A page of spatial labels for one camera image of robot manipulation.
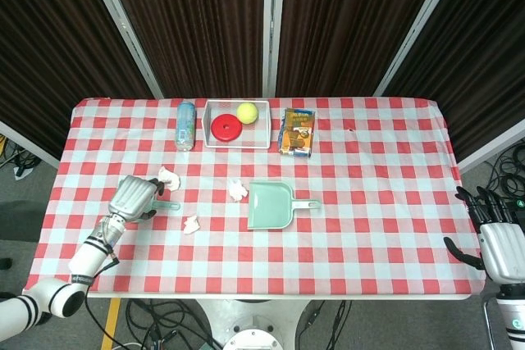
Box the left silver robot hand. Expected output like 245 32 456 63
107 175 171 224

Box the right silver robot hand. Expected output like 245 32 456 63
444 185 525 285

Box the white tissue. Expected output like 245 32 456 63
182 215 202 236
227 178 250 202
157 166 181 192

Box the green plastic dustpan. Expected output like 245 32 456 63
247 180 323 231

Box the clear plastic drink bottle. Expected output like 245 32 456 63
176 100 195 151

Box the red plastic disc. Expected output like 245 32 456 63
211 113 243 142

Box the white rectangular tray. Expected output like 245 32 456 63
203 98 272 150

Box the red white checkered tablecloth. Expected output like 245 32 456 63
25 97 486 297

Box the yellow tennis ball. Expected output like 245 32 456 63
236 102 259 125

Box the orange blue snack packet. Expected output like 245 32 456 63
278 107 316 158

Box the dark fabric partition panel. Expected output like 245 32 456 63
81 0 276 99
264 0 468 99
372 0 525 173
0 0 165 170

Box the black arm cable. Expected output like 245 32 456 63
84 245 122 349

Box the black floor cable tangle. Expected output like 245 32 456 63
0 136 42 177
483 140 525 203
88 298 225 350
297 299 354 345

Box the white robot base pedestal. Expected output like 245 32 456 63
192 298 315 350

